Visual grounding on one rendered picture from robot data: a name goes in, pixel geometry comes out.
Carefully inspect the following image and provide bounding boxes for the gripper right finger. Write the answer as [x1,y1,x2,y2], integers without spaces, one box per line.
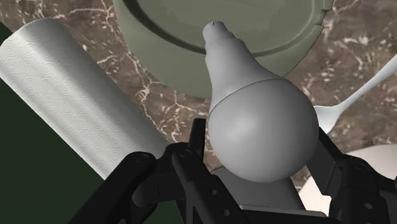
[306,127,397,224]

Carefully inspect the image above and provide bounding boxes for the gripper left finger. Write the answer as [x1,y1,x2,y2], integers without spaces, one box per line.
[67,118,249,224]

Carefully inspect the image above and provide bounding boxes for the grey light bulb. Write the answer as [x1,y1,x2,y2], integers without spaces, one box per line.
[202,20,320,184]

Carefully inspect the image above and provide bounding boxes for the white spoon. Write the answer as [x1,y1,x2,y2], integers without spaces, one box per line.
[314,54,397,135]

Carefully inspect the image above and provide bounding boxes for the green plate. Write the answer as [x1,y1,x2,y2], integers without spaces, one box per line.
[112,0,335,99]

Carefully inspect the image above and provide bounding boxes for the white paper towel roll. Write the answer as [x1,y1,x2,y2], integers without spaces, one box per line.
[0,18,170,181]

